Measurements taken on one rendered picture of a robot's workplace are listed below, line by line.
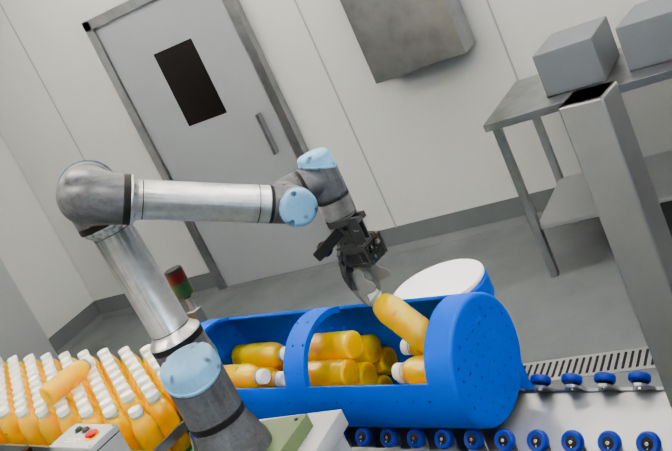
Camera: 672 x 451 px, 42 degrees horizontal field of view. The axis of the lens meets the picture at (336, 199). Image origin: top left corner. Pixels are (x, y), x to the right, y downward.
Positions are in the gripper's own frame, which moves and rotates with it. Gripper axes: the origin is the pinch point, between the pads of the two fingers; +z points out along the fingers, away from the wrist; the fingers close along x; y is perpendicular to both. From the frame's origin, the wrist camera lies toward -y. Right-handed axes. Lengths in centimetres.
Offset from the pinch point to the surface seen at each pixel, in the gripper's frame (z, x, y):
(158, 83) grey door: -32, 277, -353
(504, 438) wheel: 30.0, -10.9, 27.2
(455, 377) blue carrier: 13.3, -13.0, 23.6
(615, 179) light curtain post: -33, -36, 79
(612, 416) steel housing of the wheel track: 34, 2, 45
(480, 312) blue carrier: 9.0, 4.0, 23.1
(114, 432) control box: 19, -26, -81
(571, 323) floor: 129, 187, -65
